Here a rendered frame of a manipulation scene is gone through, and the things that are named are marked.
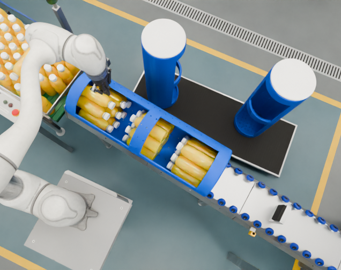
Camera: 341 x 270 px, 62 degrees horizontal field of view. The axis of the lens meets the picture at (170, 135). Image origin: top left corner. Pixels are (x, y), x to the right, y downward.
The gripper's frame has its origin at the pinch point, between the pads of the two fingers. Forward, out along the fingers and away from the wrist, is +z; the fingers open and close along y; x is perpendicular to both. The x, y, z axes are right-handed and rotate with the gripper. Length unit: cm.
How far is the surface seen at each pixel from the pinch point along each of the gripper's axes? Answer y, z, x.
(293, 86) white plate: 69, 29, -81
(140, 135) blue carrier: -7.8, 10.6, -23.3
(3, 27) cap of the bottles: 7, 24, 82
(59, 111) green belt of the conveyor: -16, 44, 33
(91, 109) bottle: -8.2, 18.6, 7.4
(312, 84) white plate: 77, 29, -90
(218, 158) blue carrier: 2, 9, -62
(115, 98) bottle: 3.5, 19.4, 0.8
